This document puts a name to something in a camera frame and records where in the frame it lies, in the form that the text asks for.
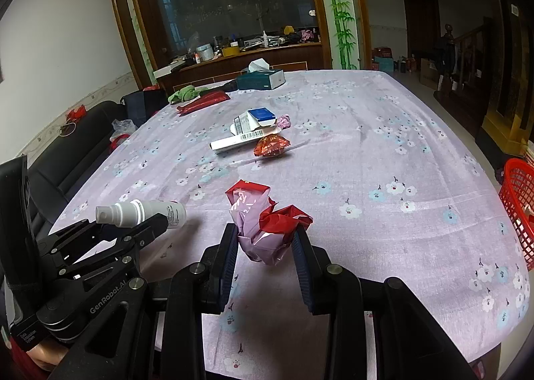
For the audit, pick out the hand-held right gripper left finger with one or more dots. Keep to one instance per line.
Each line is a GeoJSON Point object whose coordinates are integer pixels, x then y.
{"type": "Point", "coordinates": [229, 264]}

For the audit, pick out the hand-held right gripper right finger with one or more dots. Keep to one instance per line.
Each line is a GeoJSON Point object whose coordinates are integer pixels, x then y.
{"type": "Point", "coordinates": [301, 268]}

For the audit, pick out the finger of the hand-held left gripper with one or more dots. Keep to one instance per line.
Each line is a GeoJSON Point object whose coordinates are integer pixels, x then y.
{"type": "Point", "coordinates": [142, 230]}
{"type": "Point", "coordinates": [71, 236]}

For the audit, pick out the white spray bottle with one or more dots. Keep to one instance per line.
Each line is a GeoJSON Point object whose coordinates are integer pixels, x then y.
{"type": "Point", "coordinates": [167, 212]}

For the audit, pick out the red and pink wrapper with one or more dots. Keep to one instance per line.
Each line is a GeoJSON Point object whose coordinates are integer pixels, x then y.
{"type": "Point", "coordinates": [258, 230]}

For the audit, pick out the red plastic basket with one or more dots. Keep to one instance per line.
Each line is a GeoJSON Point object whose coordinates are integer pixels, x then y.
{"type": "Point", "coordinates": [515, 196]}

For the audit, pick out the person's left forearm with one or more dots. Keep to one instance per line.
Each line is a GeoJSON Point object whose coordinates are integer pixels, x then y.
{"type": "Point", "coordinates": [18, 361]}

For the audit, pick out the person's left hand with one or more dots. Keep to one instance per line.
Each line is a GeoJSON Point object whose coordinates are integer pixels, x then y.
{"type": "Point", "coordinates": [46, 357]}

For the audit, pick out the black sofa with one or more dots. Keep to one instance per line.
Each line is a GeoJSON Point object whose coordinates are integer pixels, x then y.
{"type": "Point", "coordinates": [75, 146]}

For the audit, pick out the purple floral tablecloth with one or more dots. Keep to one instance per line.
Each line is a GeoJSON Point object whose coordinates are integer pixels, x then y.
{"type": "Point", "coordinates": [375, 196]}

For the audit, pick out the clear plastic bag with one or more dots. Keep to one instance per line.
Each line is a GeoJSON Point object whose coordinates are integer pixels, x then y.
{"type": "Point", "coordinates": [123, 127]}

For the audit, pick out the long white box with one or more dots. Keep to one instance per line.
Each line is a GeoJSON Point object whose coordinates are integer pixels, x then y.
{"type": "Point", "coordinates": [233, 141]}

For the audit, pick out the navy bag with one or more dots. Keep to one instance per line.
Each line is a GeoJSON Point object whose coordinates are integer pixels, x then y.
{"type": "Point", "coordinates": [139, 107]}

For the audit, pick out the red cloth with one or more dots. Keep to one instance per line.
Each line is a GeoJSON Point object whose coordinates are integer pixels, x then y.
{"type": "Point", "coordinates": [76, 113]}

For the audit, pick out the orange red foil wrapper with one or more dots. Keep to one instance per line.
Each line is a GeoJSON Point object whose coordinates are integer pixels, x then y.
{"type": "Point", "coordinates": [271, 145]}

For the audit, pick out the white barcode box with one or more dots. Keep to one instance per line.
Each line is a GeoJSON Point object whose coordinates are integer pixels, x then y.
{"type": "Point", "coordinates": [241, 123]}

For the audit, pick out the green cloth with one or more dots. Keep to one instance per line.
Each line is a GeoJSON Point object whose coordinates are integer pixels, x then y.
{"type": "Point", "coordinates": [185, 94]}

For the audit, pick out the dark red packet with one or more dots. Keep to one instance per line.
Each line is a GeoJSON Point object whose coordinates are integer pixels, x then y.
{"type": "Point", "coordinates": [204, 101]}

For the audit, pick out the crumpled pink cloth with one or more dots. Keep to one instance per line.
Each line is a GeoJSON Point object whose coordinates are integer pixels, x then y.
{"type": "Point", "coordinates": [285, 121]}

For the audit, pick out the blue and white box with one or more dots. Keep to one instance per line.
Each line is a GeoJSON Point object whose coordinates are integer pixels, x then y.
{"type": "Point", "coordinates": [260, 115]}

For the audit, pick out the black pouch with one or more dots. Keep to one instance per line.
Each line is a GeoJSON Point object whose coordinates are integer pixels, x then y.
{"type": "Point", "coordinates": [223, 86]}

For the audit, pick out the grey pot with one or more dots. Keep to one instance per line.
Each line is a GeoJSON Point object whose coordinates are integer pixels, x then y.
{"type": "Point", "coordinates": [204, 53]}

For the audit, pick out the teal tissue box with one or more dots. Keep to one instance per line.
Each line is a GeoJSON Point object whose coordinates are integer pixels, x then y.
{"type": "Point", "coordinates": [258, 79]}

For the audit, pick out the yellow box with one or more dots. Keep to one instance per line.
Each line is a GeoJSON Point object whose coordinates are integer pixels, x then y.
{"type": "Point", "coordinates": [230, 51]}

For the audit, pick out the wooden glass cabinet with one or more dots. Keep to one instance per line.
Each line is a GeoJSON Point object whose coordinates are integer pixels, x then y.
{"type": "Point", "coordinates": [288, 59]}

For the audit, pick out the red gift boxes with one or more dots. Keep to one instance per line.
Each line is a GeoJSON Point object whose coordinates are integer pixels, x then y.
{"type": "Point", "coordinates": [383, 59]}

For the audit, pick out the small white bottle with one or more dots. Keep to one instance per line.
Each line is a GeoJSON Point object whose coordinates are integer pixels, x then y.
{"type": "Point", "coordinates": [265, 40]}

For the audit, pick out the cardboard box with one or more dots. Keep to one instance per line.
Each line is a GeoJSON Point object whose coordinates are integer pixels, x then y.
{"type": "Point", "coordinates": [429, 73]}

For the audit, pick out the wooden stair railing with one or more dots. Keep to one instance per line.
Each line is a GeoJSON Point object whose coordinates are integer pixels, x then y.
{"type": "Point", "coordinates": [463, 59]}

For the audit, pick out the brown wooden door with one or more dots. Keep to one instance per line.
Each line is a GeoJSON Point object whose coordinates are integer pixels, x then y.
{"type": "Point", "coordinates": [421, 25]}

